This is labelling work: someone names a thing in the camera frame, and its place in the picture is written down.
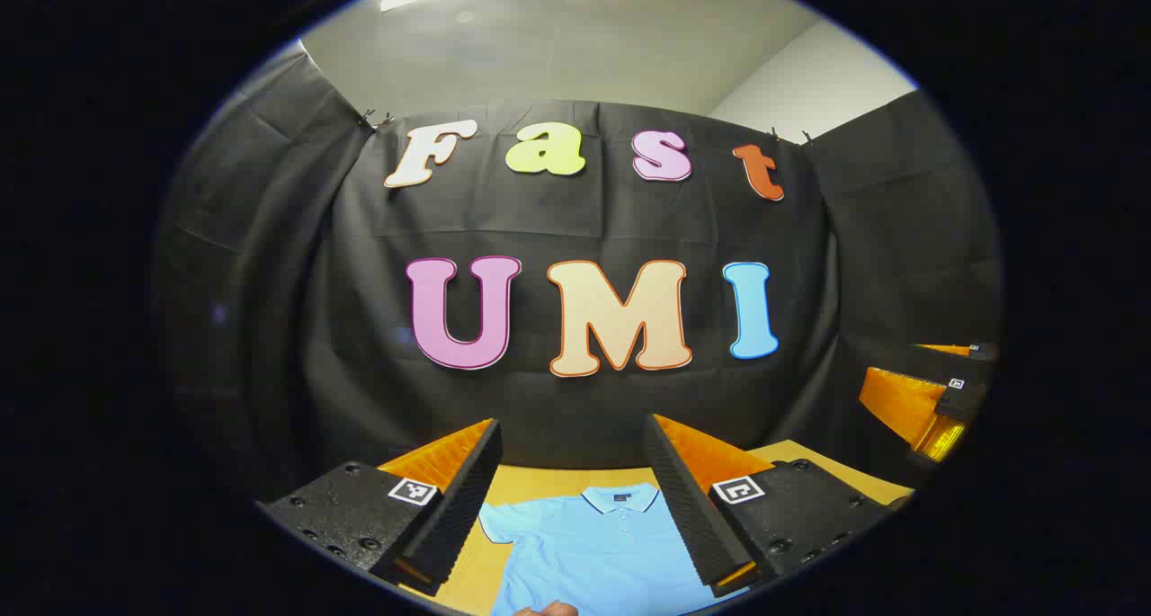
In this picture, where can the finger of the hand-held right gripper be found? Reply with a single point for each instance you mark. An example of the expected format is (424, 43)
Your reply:
(904, 405)
(976, 352)

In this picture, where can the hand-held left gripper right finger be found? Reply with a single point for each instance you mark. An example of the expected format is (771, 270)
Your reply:
(688, 508)

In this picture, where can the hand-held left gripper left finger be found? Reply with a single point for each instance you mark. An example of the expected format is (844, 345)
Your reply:
(450, 508)

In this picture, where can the light blue T-shirt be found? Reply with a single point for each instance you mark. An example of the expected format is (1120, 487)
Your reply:
(584, 553)

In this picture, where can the black backdrop cloth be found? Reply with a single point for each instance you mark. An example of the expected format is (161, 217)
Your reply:
(539, 229)

